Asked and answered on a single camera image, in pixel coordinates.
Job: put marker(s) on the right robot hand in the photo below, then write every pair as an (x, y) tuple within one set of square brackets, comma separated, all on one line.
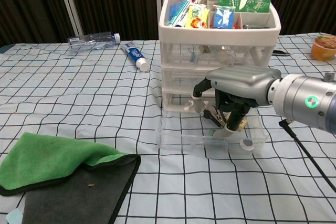
[(241, 78)]

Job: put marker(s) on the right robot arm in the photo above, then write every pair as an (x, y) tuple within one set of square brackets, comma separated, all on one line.
[(302, 98)]

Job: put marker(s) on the white drawer organizer with stationery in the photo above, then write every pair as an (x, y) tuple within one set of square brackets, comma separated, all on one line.
[(210, 35)]

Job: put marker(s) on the black binder clips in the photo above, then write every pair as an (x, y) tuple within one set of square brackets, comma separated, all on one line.
[(253, 26)]

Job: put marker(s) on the blue white sachet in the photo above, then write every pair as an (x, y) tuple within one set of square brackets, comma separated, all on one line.
[(223, 18)]

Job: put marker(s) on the small round white cap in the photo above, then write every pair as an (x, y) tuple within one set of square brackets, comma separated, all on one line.
[(246, 144)]

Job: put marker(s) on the yellow snack packet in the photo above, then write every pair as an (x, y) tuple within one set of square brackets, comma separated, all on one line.
[(197, 18)]

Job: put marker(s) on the orange jelly cup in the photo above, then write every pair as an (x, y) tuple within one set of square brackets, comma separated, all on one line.
[(323, 49)]

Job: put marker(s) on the small blue box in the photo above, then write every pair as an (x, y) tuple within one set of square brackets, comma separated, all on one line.
[(174, 10)]

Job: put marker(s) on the blue white toothpaste tube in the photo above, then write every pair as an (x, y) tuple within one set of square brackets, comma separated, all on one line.
[(135, 55)]

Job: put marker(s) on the checkered light blue tablecloth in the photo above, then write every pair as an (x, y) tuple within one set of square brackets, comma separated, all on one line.
[(197, 187)]

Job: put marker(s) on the clear plastic water bottle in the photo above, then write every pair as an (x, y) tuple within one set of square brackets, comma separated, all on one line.
[(92, 41)]

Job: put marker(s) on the black folding screen divider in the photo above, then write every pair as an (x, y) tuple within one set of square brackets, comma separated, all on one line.
[(105, 3)]

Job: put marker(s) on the green and grey cloth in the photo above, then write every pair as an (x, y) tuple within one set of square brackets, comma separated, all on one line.
[(47, 161)]

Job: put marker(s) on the light blue paper scrap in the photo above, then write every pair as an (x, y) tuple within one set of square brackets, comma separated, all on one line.
[(14, 217)]

